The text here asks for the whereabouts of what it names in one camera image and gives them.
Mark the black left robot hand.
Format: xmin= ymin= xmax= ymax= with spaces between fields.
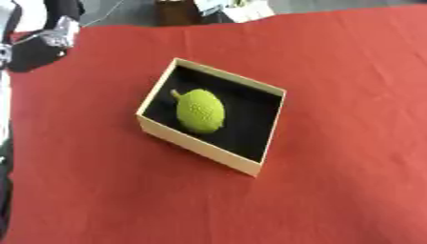
xmin=3 ymin=30 xmax=71 ymax=73

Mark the tan box with black inside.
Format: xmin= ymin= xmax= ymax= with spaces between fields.
xmin=133 ymin=57 xmax=289 ymax=178

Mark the brown wooden furniture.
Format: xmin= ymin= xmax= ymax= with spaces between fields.
xmin=153 ymin=0 xmax=204 ymax=28

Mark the green bumpy toy fruit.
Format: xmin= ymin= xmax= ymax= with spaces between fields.
xmin=168 ymin=88 xmax=227 ymax=135

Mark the thin grey cable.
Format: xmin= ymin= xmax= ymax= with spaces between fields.
xmin=80 ymin=0 xmax=131 ymax=28

